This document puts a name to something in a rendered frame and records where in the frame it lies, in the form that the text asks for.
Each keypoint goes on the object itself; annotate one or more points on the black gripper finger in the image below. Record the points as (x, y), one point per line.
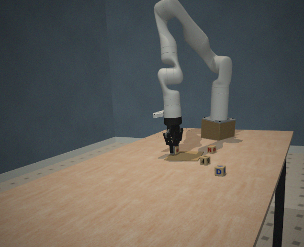
(170, 141)
(179, 137)

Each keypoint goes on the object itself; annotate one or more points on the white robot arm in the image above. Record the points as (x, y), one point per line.
(165, 10)

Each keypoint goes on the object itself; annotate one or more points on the tan square mat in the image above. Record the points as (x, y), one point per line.
(185, 156)

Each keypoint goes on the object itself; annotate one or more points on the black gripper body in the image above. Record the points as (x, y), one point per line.
(172, 123)

